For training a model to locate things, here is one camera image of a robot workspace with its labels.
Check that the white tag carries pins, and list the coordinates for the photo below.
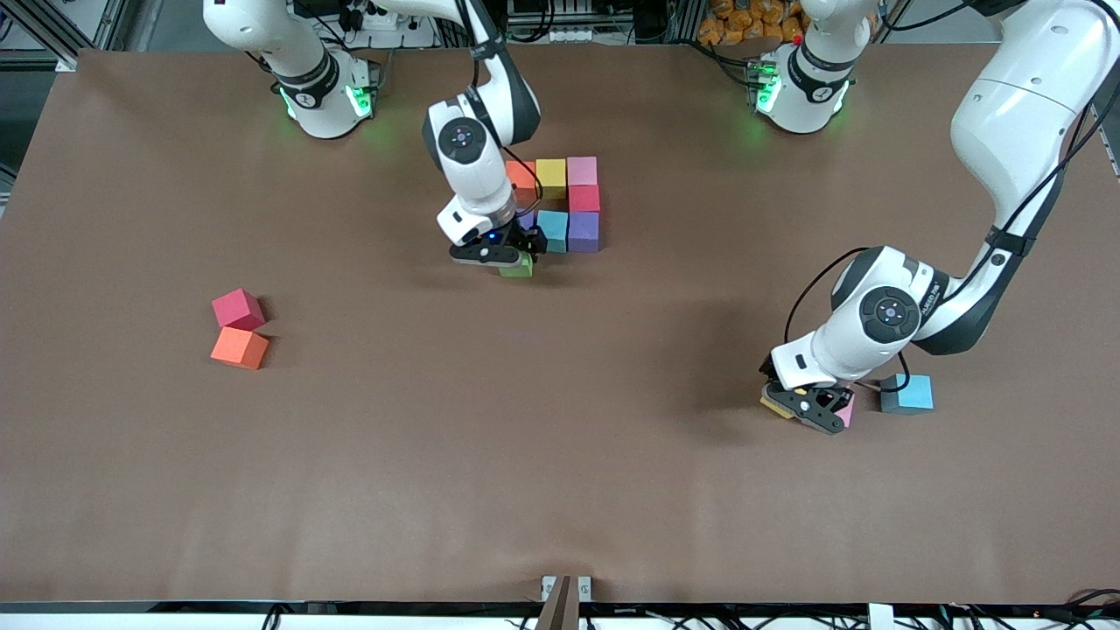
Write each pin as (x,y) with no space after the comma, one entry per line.
(880,617)

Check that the dark purple foam cube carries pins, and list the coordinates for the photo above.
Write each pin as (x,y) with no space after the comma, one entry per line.
(527,219)

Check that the metal equipment rack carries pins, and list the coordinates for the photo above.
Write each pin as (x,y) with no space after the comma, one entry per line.
(595,17)

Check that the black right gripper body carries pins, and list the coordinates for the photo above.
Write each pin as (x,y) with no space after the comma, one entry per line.
(528,238)

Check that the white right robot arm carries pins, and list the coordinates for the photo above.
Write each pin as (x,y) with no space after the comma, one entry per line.
(477,184)

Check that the light purple foam cube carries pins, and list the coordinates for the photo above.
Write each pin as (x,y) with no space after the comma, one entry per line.
(584,232)

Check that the green foam cube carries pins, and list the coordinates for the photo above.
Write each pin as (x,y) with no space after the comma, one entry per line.
(518,269)

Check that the aluminium frame profile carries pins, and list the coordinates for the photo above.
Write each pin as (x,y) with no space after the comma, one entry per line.
(1066,50)
(51,35)

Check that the bag of orange items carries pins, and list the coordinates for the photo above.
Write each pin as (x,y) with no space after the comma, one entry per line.
(744,22)

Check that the pink foam cube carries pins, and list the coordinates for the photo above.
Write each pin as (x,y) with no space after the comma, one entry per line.
(847,411)
(583,171)

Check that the white power strip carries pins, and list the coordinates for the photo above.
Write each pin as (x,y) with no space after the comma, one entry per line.
(411,37)

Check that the crimson foam cube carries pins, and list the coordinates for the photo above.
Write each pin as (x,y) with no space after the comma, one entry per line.
(236,308)
(584,199)

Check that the brown table cover sheet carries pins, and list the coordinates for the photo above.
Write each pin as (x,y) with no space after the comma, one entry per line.
(560,481)

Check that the metal bracket with brown post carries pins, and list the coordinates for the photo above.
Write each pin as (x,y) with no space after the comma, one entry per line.
(565,604)

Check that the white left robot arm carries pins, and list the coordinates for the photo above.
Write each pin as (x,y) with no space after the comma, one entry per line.
(1015,131)

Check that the yellow foam cube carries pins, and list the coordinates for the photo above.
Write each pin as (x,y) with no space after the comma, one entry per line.
(774,404)
(551,179)

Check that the blue foam cube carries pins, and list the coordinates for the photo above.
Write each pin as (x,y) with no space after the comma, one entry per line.
(910,394)
(553,229)

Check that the orange foam cube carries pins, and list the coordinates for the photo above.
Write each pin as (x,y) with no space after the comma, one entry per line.
(523,175)
(239,346)

